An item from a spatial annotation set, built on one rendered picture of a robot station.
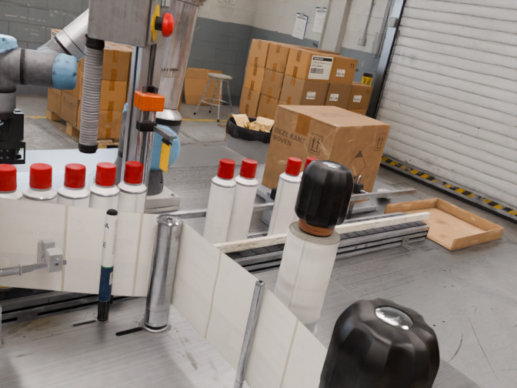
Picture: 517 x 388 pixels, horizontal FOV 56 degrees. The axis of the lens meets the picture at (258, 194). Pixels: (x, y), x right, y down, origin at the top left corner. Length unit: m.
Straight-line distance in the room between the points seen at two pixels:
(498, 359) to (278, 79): 4.02
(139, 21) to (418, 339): 0.64
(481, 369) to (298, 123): 0.83
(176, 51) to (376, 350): 0.89
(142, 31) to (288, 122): 0.78
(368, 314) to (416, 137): 5.27
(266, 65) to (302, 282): 4.28
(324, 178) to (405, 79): 5.04
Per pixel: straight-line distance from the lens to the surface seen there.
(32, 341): 0.79
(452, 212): 1.88
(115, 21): 0.84
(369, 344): 0.37
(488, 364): 1.09
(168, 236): 0.72
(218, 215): 1.00
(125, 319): 0.83
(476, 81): 5.33
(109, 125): 4.40
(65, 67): 1.13
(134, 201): 0.89
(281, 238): 1.11
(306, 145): 1.48
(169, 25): 0.85
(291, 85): 4.70
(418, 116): 5.62
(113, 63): 4.29
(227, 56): 7.67
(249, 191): 1.01
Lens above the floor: 1.37
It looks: 20 degrees down
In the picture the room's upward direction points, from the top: 11 degrees clockwise
